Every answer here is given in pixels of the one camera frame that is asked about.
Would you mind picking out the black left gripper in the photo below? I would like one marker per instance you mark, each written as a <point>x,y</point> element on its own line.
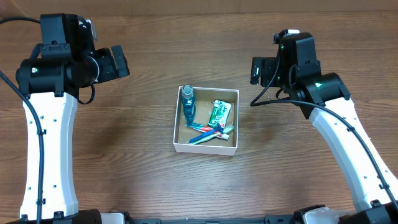
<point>119,61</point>

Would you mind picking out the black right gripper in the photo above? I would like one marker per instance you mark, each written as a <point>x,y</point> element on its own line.
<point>255,70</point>

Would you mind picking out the green white packet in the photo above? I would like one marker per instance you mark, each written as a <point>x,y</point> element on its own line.
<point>220,113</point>

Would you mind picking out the blue mouthwash bottle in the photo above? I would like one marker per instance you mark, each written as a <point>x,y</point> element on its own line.
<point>188,103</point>

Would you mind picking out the green white toothbrush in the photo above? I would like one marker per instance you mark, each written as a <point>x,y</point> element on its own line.
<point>226,130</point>

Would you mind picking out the blue razor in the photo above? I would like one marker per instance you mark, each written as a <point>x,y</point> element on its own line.
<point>219,128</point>

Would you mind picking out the small teal tube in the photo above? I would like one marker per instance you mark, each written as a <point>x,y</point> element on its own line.
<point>203,129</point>

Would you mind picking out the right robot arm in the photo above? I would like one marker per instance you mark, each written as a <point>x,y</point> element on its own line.
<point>325,100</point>

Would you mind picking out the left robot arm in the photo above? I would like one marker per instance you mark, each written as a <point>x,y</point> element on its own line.
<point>49,82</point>

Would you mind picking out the white cardboard box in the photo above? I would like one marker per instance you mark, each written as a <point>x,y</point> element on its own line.
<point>204,99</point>

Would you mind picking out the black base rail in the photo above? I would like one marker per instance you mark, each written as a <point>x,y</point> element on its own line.
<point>211,220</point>

